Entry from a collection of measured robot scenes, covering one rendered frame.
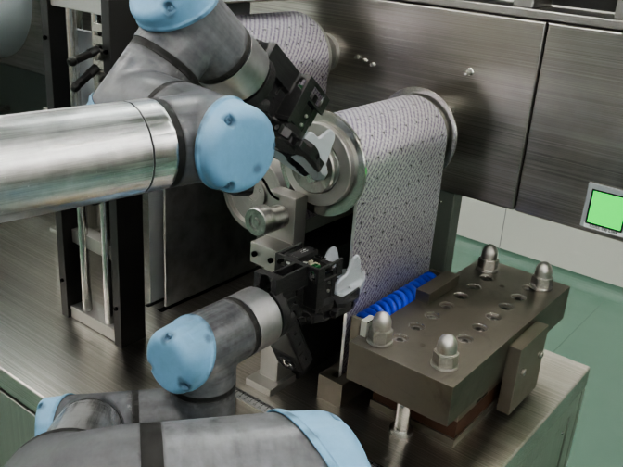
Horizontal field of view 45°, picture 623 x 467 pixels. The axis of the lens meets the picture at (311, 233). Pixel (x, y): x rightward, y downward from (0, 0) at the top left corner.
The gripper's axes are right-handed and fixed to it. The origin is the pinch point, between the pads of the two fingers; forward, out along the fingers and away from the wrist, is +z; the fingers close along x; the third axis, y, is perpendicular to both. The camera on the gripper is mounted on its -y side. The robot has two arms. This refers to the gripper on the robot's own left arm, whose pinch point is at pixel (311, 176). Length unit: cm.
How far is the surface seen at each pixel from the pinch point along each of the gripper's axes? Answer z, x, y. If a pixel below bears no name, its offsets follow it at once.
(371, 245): 14.6, -4.3, -2.5
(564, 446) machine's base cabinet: 59, -30, -14
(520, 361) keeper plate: 29.3, -26.0, -7.7
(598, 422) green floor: 206, -9, 11
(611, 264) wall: 277, 24, 90
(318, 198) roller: 5.5, 1.2, -1.1
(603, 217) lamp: 32.4, -27.8, 17.8
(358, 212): 7.5, -4.3, -0.6
